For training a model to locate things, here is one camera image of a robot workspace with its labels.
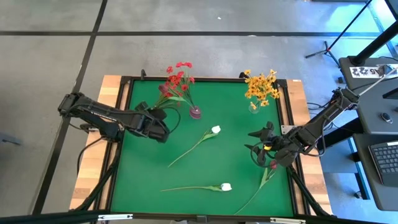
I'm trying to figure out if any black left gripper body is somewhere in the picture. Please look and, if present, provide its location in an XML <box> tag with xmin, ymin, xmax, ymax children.
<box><xmin>133</xmin><ymin>113</ymin><xmax>171</xmax><ymax>144</ymax></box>

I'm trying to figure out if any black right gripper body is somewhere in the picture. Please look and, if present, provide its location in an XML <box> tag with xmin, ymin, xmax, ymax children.
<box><xmin>260</xmin><ymin>132</ymin><xmax>301</xmax><ymax>156</ymax></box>

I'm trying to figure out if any dark red artificial tulip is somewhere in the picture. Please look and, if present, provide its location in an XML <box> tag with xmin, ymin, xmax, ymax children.
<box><xmin>153</xmin><ymin>83</ymin><xmax>188</xmax><ymax>110</ymax></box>
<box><xmin>233</xmin><ymin>159</ymin><xmax>279</xmax><ymax>216</ymax></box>

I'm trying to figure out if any pink ribbed glass vase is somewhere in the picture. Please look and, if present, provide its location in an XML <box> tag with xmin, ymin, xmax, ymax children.
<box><xmin>188</xmin><ymin>105</ymin><xmax>203</xmax><ymax>120</ymax></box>

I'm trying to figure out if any red artificial flower bunch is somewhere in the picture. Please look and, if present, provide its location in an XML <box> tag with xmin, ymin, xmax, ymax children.
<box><xmin>164</xmin><ymin>61</ymin><xmax>197</xmax><ymax>110</ymax></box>

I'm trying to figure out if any white artificial tulip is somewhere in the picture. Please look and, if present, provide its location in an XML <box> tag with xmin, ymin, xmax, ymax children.
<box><xmin>167</xmin><ymin>124</ymin><xmax>222</xmax><ymax>169</ymax></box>
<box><xmin>160</xmin><ymin>182</ymin><xmax>233</xmax><ymax>193</ymax></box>

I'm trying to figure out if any yellow artificial flower bunch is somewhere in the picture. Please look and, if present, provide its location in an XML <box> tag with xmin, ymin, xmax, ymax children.
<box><xmin>244</xmin><ymin>68</ymin><xmax>282</xmax><ymax>111</ymax></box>

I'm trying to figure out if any silver metal plate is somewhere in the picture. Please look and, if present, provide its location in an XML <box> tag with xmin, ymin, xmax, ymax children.
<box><xmin>280</xmin><ymin>124</ymin><xmax>295</xmax><ymax>136</ymax></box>

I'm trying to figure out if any green table mat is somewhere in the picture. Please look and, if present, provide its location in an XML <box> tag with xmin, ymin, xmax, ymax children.
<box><xmin>110</xmin><ymin>80</ymin><xmax>295</xmax><ymax>218</ymax></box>

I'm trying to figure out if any black keyboard desk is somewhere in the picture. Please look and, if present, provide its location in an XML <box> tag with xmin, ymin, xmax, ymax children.
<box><xmin>352</xmin><ymin>133</ymin><xmax>398</xmax><ymax>212</ymax></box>

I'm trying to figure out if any black tripod stand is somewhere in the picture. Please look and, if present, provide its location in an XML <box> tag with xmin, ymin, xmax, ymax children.
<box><xmin>304</xmin><ymin>0</ymin><xmax>374</xmax><ymax>68</ymax></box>

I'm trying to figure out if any black keyboard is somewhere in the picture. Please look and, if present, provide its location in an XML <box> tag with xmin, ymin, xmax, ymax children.
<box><xmin>368</xmin><ymin>141</ymin><xmax>398</xmax><ymax>188</ymax></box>

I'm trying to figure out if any white printed paper label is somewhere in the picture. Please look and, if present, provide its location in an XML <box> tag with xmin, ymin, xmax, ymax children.
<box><xmin>349</xmin><ymin>65</ymin><xmax>390</xmax><ymax>79</ymax></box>

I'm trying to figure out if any silver rod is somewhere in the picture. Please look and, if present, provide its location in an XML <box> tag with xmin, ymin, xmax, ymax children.
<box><xmin>356</xmin><ymin>67</ymin><xmax>398</xmax><ymax>98</ymax></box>

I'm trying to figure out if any grey floor object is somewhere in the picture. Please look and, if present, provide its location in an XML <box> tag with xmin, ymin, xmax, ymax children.
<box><xmin>0</xmin><ymin>133</ymin><xmax>22</xmax><ymax>146</ymax></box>

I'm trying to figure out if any thick black pole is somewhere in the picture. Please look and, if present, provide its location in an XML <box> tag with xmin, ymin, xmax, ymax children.
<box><xmin>350</xmin><ymin>20</ymin><xmax>398</xmax><ymax>67</ymax></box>

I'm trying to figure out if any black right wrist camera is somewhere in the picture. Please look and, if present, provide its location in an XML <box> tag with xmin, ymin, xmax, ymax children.
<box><xmin>274</xmin><ymin>151</ymin><xmax>297</xmax><ymax>168</ymax></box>

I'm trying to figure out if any black aluminium table frame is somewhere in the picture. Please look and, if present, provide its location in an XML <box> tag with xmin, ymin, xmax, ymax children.
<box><xmin>70</xmin><ymin>74</ymin><xmax>333</xmax><ymax>224</ymax></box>

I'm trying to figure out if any silver aluminium bracket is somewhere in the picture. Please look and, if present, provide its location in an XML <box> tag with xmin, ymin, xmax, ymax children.
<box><xmin>269</xmin><ymin>217</ymin><xmax>307</xmax><ymax>224</ymax></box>
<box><xmin>97</xmin><ymin>213</ymin><xmax>134</xmax><ymax>222</ymax></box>

